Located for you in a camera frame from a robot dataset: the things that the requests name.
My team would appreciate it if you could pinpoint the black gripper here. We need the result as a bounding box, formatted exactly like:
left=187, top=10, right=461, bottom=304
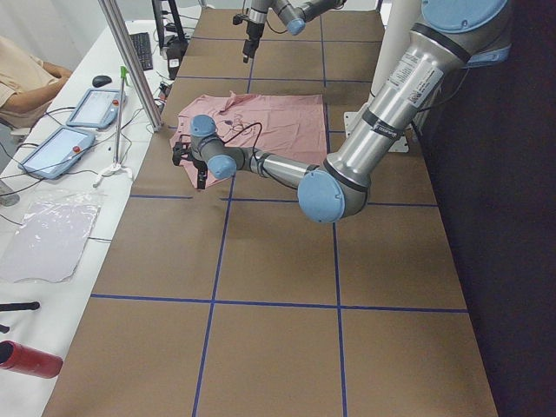
left=193, top=160, right=209, bottom=190
left=242, top=21, right=265, bottom=63

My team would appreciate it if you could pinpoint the pink Snoopy t-shirt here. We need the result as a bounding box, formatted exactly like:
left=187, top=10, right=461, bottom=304
left=169, top=92, right=327, bottom=166

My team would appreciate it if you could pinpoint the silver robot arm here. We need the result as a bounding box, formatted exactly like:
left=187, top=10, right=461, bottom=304
left=183, top=1, right=513, bottom=222
left=233, top=0, right=345, bottom=63

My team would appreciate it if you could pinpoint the black tripod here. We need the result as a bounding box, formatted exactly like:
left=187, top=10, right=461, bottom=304
left=150, top=0, right=192, bottom=57

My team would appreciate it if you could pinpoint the black keyboard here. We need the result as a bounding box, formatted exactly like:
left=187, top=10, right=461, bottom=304
left=129, top=32, right=153, bottom=71

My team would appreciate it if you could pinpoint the upper blue teach pendant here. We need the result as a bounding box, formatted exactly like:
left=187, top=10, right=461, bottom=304
left=66, top=88, right=127, bottom=129

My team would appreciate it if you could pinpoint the blue teach pendant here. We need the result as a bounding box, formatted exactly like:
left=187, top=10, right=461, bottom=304
left=66, top=88, right=127, bottom=129
left=18, top=126, right=96, bottom=180

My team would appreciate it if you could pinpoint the black computer mouse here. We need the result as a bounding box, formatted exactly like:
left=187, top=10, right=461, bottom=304
left=91, top=75, right=112, bottom=88

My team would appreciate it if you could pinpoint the lower blue teach pendant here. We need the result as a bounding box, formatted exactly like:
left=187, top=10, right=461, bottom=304
left=18, top=126, right=96, bottom=180

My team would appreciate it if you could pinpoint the clear plastic bag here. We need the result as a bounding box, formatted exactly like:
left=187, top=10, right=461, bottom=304
left=1, top=189, right=105, bottom=283

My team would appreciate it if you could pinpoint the person in beige shirt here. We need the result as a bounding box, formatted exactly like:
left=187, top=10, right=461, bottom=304
left=1, top=36, right=72, bottom=129

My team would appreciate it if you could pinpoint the red cylinder bottle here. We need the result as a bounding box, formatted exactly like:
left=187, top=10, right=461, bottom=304
left=1, top=341, right=63, bottom=379

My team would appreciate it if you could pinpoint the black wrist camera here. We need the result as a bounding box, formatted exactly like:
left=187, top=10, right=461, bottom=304
left=232, top=13, right=248, bottom=25
left=172, top=135, right=194, bottom=166

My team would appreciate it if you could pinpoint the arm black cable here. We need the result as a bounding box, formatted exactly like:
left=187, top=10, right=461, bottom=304
left=216, top=121, right=301, bottom=190

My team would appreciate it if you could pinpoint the aluminium frame post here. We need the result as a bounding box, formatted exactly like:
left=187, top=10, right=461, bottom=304
left=98, top=0, right=162, bottom=132

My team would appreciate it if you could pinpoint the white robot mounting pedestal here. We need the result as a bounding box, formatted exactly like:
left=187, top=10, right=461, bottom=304
left=346, top=0, right=421, bottom=140

